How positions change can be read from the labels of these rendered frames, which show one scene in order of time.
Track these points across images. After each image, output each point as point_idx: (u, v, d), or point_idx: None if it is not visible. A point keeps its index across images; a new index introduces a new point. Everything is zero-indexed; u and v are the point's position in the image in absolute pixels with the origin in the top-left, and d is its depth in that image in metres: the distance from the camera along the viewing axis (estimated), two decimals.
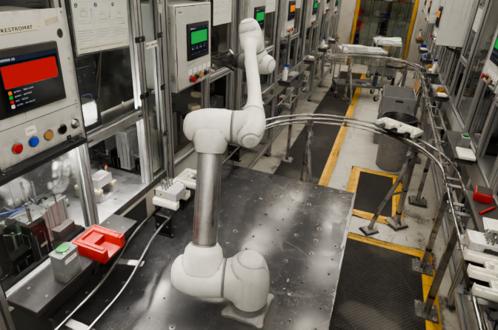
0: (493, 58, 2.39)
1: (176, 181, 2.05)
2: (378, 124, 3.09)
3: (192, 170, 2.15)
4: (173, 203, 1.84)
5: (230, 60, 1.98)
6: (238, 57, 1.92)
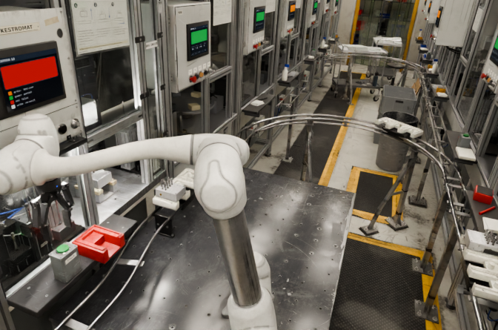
0: (493, 58, 2.39)
1: (176, 181, 2.05)
2: (378, 124, 3.09)
3: (192, 170, 2.15)
4: (173, 203, 1.84)
5: None
6: None
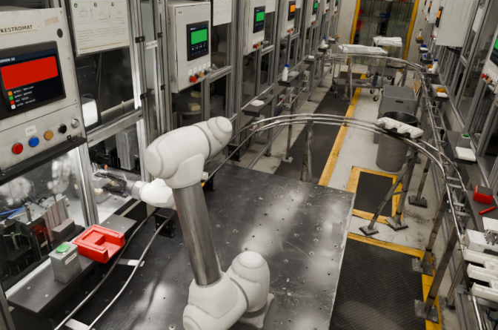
0: (493, 58, 2.39)
1: None
2: (378, 124, 3.09)
3: None
4: None
5: None
6: None
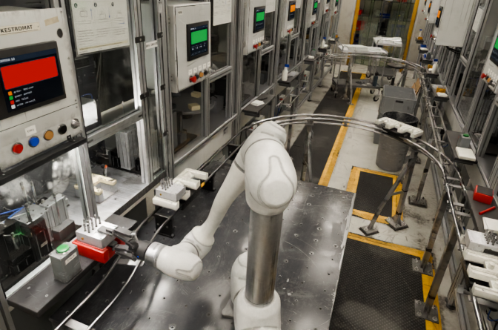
0: (493, 58, 2.39)
1: (176, 181, 2.05)
2: (378, 124, 3.09)
3: (192, 170, 2.15)
4: (173, 203, 1.84)
5: None
6: None
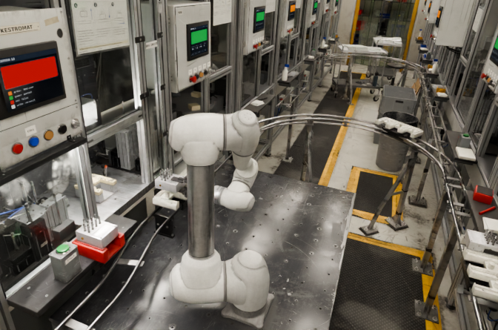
0: (493, 58, 2.39)
1: None
2: (378, 124, 3.09)
3: None
4: (173, 203, 1.84)
5: None
6: None
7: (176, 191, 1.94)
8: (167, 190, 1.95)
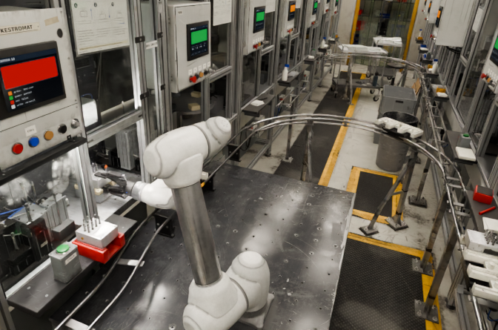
0: (493, 58, 2.39)
1: None
2: (378, 124, 3.09)
3: None
4: None
5: None
6: None
7: None
8: None
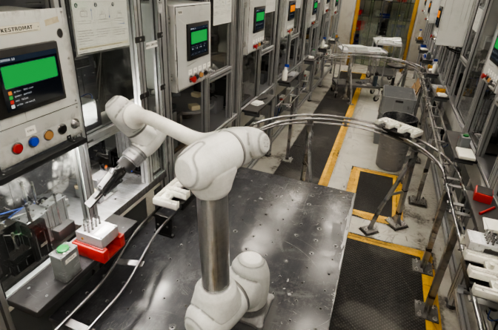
0: (493, 58, 2.39)
1: (176, 181, 2.05)
2: (378, 124, 3.09)
3: None
4: (173, 203, 1.84)
5: None
6: None
7: (176, 191, 1.94)
8: (167, 190, 1.95)
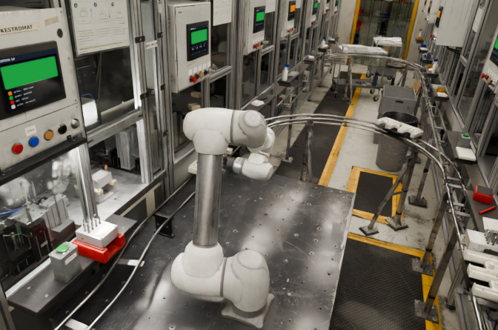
0: (493, 58, 2.39)
1: None
2: (378, 124, 3.09)
3: None
4: None
5: None
6: None
7: None
8: None
